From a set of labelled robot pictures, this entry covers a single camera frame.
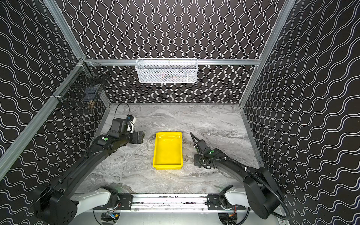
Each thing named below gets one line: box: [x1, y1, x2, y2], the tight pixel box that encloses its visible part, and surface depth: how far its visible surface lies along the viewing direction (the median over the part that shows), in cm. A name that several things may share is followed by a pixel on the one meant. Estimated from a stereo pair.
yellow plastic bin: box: [152, 131, 184, 171], surface depth 94 cm
